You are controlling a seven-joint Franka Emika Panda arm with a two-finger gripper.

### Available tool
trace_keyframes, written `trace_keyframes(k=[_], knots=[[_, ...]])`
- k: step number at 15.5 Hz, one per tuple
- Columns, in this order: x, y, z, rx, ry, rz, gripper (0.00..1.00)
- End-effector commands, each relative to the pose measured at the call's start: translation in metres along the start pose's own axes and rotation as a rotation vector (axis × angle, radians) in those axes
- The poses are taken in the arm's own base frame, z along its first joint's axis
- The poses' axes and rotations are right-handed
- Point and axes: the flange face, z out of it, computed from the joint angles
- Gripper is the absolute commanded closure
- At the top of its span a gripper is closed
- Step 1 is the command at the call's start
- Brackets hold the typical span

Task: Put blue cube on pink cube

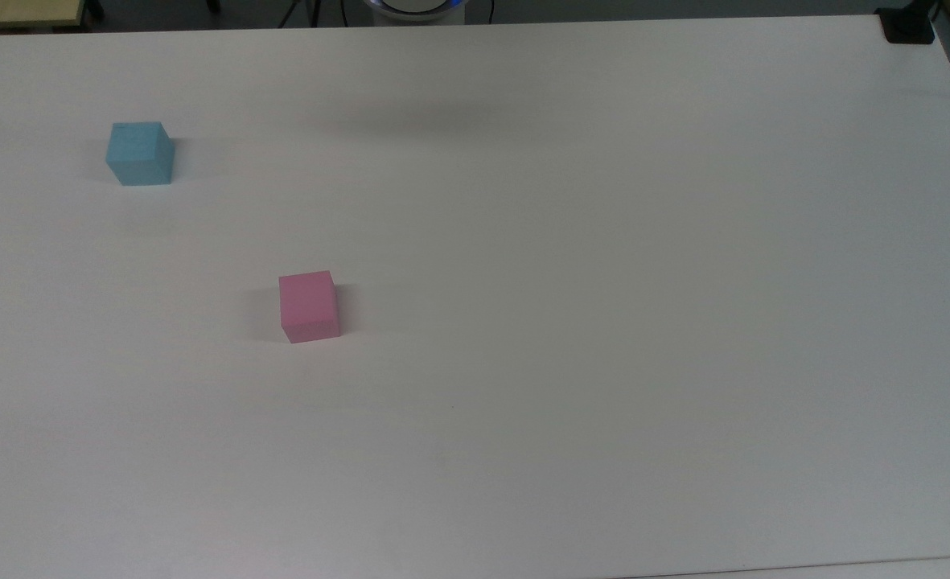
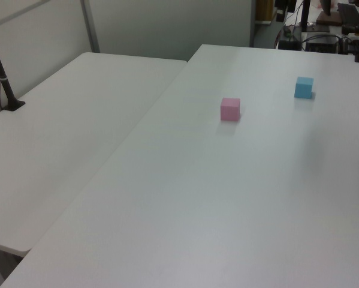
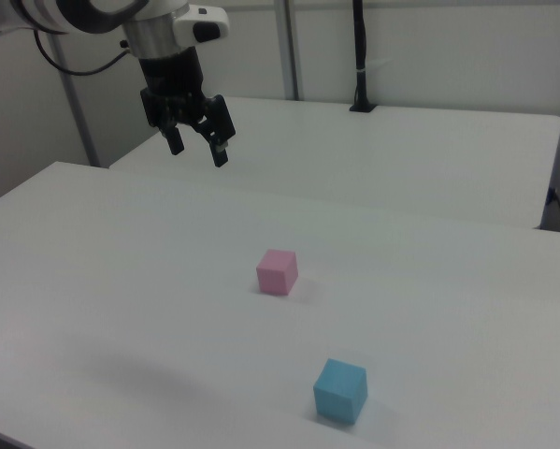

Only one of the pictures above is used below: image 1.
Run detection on blue cube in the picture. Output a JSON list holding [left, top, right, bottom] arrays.
[[105, 121, 175, 187]]

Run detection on pink cube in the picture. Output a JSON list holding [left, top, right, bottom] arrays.
[[278, 270, 341, 344]]

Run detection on black tripod legs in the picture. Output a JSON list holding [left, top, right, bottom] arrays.
[[278, 0, 324, 29]]

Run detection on black table clamp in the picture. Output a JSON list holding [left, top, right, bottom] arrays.
[[877, 0, 940, 45]]

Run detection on light wooden board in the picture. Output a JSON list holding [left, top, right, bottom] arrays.
[[0, 0, 89, 31]]

